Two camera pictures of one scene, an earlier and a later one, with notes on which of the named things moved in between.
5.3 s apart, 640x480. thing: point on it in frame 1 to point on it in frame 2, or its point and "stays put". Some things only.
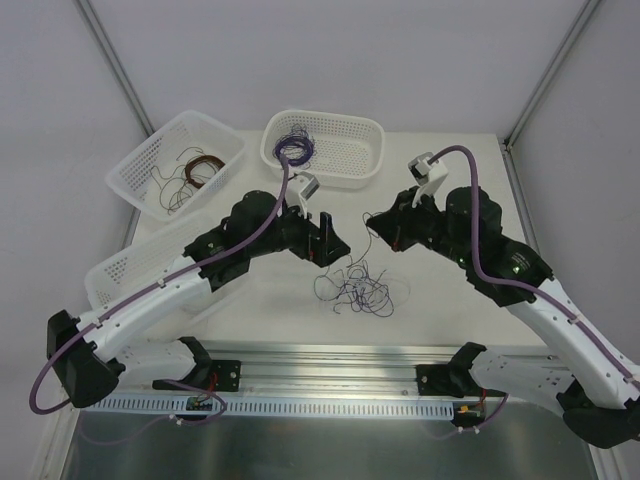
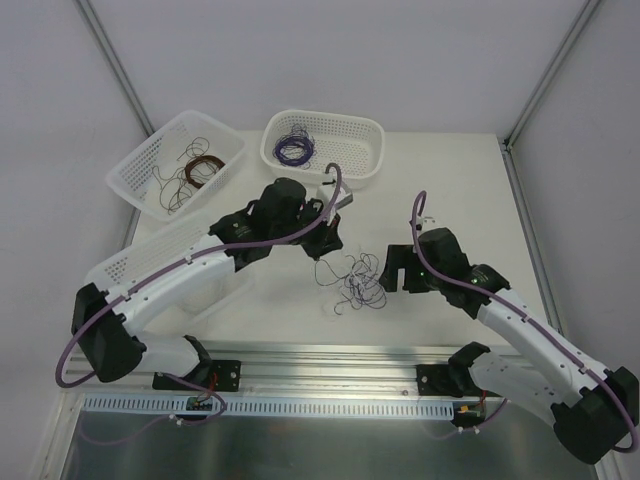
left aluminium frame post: x=85 y=9 stays put
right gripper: x=405 y=226 to x=400 y=270
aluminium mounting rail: x=312 y=369 stays put
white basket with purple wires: x=339 y=150 stays put
